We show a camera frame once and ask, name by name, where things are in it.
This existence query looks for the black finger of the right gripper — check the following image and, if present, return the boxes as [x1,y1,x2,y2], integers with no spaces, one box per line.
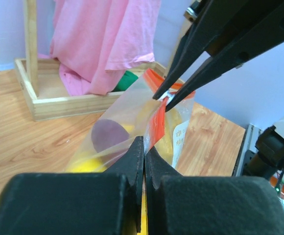
[153,0,252,100]

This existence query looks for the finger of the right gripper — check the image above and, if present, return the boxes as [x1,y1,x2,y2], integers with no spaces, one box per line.
[166,0,284,110]

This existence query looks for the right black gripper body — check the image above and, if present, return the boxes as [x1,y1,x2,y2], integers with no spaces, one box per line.
[172,0,231,74]

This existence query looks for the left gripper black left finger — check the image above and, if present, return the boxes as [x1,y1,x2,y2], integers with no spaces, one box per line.
[0,137,144,235]

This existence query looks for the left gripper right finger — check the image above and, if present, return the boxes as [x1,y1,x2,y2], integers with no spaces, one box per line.
[144,148,284,235]

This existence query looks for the purple sweet potato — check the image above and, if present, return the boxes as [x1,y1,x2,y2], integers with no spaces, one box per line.
[91,119,130,153]

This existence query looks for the yellow bananas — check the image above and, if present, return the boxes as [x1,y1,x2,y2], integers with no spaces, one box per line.
[143,100,193,168]

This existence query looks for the clear zip bag orange zipper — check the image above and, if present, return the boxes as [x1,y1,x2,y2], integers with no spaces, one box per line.
[65,69,194,170]

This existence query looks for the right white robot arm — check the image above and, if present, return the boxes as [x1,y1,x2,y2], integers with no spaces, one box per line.
[153,0,284,179]

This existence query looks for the green cloth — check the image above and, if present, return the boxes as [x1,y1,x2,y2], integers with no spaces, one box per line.
[112,71,139,92]

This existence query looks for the pink cloth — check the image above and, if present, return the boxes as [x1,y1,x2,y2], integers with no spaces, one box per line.
[49,0,161,96]

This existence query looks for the wooden clothes rack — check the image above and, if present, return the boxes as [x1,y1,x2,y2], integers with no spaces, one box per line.
[15,0,155,121]

